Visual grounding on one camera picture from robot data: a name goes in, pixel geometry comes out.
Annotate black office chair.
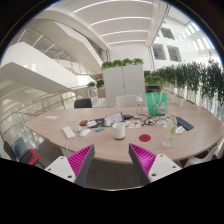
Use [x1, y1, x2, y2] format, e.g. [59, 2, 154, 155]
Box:
[74, 98, 92, 108]

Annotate white storage cabinet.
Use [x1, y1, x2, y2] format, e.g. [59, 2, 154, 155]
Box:
[103, 65, 145, 107]

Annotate red round coaster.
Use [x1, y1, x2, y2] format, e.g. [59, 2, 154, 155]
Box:
[139, 134, 151, 142]

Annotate white paper sheet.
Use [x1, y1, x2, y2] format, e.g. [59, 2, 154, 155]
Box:
[45, 116, 58, 120]

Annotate blue and red chair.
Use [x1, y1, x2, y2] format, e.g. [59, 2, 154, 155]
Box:
[3, 137, 39, 165]

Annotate open notebook with papers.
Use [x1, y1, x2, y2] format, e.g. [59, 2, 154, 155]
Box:
[104, 112, 124, 127]

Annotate white ceramic mug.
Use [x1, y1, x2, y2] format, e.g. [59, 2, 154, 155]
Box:
[112, 122, 125, 140]

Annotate black tangled cables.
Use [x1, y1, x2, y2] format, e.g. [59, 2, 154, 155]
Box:
[134, 113, 168, 127]

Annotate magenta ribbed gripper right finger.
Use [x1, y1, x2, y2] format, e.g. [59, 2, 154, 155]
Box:
[128, 143, 183, 186]

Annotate white power adapter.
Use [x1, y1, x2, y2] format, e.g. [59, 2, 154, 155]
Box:
[63, 126, 75, 139]

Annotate clear bottle near bag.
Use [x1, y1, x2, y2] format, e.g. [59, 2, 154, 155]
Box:
[136, 96, 143, 116]

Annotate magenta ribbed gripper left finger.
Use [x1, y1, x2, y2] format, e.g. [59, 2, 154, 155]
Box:
[44, 144, 96, 188]

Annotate dark blue smartphone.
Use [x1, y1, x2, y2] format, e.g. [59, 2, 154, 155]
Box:
[176, 117, 194, 131]

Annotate white computer mouse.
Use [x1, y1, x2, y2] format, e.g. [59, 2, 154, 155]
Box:
[80, 129, 91, 137]

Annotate row of green plants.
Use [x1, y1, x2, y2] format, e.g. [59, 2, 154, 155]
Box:
[152, 58, 224, 105]

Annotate green tote bag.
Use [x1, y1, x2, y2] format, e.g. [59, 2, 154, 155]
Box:
[146, 92, 168, 115]

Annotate plants on cabinet top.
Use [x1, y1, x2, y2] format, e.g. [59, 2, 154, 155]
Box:
[101, 58, 144, 70]

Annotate clear plastic water bottle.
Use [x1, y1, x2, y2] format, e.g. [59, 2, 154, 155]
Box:
[163, 113, 177, 147]

